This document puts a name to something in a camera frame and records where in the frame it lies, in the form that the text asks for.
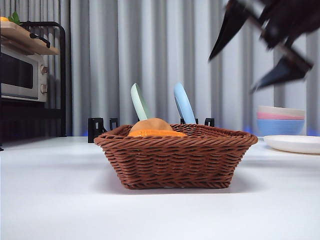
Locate blue bowl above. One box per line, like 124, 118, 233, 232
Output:
256, 118, 306, 137

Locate tan potato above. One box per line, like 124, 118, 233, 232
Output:
129, 117, 174, 133

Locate pale green plate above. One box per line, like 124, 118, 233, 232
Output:
130, 83, 152, 121

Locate green leaf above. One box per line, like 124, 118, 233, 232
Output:
7, 11, 21, 26

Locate brown wicker basket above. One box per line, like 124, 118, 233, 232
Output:
94, 124, 259, 190

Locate pink bowl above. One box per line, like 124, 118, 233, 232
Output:
256, 111, 306, 121

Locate pale blue plate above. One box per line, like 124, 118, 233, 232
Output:
173, 82, 197, 125

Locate white toaster oven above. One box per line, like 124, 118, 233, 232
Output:
0, 46, 50, 103

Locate white plate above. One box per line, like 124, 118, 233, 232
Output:
263, 134, 320, 155

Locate cream bowl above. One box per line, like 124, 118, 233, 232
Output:
257, 105, 306, 117

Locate wooden tray with black handles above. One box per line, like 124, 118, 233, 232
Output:
0, 21, 61, 56

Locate black plate rack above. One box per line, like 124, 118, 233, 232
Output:
87, 116, 215, 144

